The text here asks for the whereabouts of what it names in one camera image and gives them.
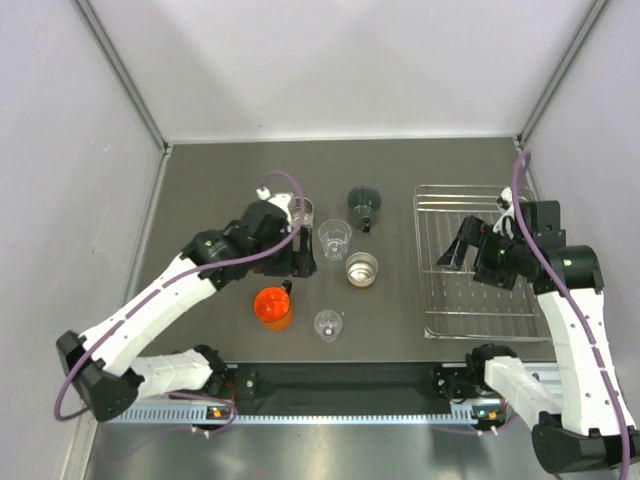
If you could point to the slotted cable duct rail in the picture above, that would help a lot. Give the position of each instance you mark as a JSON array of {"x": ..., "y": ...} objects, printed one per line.
[{"x": 184, "y": 412}]

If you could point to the large clear plastic tumbler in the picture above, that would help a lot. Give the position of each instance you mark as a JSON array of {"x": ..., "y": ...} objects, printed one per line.
[{"x": 335, "y": 236}]

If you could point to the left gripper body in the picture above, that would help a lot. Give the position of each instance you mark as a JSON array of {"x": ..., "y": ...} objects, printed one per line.
[{"x": 277, "y": 263}]

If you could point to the steel cup back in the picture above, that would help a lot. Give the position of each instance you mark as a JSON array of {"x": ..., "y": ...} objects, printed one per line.
[{"x": 306, "y": 209}]

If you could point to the small clear plastic cup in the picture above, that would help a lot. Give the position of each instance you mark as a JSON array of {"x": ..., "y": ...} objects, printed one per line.
[{"x": 328, "y": 325}]

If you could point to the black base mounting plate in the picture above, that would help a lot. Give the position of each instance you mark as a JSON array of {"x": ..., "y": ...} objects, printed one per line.
[{"x": 349, "y": 388}]

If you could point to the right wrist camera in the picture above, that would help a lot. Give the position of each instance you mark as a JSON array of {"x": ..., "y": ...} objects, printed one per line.
[{"x": 507, "y": 225}]

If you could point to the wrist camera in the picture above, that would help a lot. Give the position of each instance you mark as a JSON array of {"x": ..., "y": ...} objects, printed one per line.
[
  {"x": 283, "y": 201},
  {"x": 507, "y": 225}
]

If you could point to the dark green mug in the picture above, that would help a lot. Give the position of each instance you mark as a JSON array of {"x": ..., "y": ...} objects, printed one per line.
[{"x": 363, "y": 205}]

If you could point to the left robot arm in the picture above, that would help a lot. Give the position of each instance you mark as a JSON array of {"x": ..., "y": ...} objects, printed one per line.
[{"x": 104, "y": 364}]

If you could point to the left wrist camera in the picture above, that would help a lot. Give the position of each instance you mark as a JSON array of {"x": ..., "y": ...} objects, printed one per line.
[{"x": 283, "y": 201}]

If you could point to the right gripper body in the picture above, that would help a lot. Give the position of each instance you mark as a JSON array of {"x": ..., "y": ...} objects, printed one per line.
[{"x": 498, "y": 259}]

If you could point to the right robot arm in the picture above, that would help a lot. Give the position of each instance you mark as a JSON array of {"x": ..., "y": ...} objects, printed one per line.
[{"x": 588, "y": 427}]

